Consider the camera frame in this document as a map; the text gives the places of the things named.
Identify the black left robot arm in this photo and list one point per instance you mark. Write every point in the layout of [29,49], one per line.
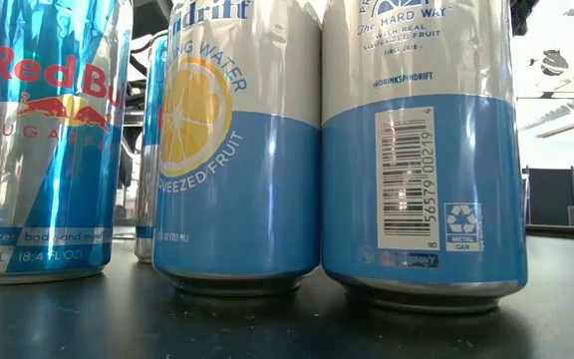
[150,17]

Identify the black room divider panel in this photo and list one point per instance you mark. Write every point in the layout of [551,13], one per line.
[551,194]

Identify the black aluminium table frame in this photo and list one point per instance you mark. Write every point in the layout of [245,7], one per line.
[566,232]

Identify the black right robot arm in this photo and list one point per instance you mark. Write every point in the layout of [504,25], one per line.
[523,15]

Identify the black ceiling fixture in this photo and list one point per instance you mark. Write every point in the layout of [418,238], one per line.
[554,62]

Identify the blue silver Red Bull can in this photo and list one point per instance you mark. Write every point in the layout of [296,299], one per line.
[147,149]
[43,174]

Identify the blue silver Spindrift can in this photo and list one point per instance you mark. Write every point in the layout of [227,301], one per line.
[466,174]
[237,199]

